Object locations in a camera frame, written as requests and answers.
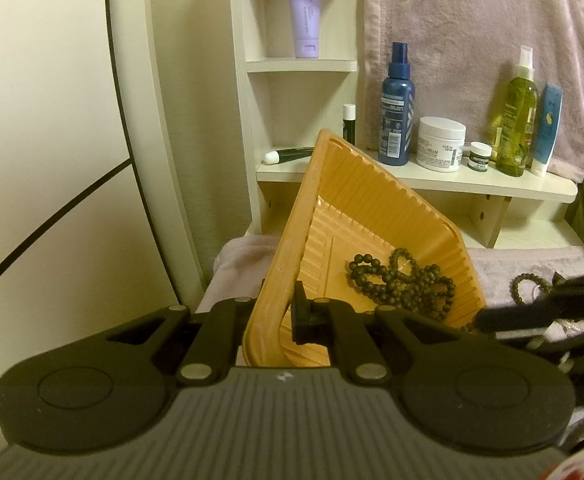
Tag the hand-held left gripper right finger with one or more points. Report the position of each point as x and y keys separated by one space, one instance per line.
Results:
x=304 y=315

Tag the orange plastic tray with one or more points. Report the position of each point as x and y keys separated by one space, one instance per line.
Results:
x=332 y=200

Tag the blue and white tube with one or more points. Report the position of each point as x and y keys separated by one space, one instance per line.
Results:
x=546 y=130

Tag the small green jar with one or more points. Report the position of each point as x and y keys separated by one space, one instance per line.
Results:
x=480 y=160

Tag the white wooden shelf unit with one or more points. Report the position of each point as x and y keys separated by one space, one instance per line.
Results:
x=422 y=180

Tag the red and white packet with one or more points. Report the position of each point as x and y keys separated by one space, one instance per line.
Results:
x=579 y=465

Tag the lip balm stick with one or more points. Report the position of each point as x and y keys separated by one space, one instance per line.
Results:
x=349 y=125

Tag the blue spray bottle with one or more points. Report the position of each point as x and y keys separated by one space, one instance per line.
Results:
x=397 y=115

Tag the green spray bottle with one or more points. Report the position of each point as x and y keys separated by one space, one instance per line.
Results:
x=517 y=125

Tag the white cream jar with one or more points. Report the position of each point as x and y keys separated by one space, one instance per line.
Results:
x=440 y=147

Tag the purple cosmetic tube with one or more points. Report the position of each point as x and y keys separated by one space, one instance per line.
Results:
x=304 y=15

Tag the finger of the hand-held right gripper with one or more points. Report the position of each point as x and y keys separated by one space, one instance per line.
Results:
x=582 y=278
x=532 y=312

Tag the cream curved panel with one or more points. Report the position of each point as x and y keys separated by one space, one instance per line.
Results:
x=156 y=110

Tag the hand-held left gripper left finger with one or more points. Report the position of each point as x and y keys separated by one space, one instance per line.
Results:
x=231 y=310

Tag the hanging pink towel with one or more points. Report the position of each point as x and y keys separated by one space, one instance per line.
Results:
x=462 y=10

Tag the black tube white cap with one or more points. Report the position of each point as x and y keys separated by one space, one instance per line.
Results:
x=292 y=154

